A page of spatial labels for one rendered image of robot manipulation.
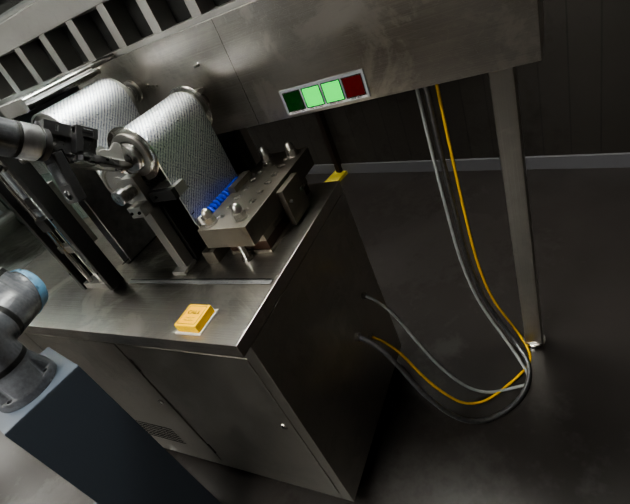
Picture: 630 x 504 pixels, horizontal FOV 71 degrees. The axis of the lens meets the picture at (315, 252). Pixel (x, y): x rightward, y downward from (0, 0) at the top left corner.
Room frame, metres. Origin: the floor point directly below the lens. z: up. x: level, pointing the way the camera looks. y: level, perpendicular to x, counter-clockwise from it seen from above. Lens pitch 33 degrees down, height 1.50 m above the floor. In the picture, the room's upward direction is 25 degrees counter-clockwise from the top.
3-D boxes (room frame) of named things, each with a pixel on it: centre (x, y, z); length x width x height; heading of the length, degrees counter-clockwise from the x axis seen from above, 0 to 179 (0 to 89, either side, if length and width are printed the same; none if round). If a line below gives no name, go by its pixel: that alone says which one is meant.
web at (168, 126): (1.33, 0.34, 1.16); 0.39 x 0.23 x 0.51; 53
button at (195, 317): (0.87, 0.33, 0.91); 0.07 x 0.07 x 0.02; 53
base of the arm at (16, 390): (0.92, 0.79, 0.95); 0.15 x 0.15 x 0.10
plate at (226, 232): (1.17, 0.07, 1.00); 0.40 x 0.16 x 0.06; 143
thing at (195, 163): (1.21, 0.19, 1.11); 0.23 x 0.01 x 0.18; 143
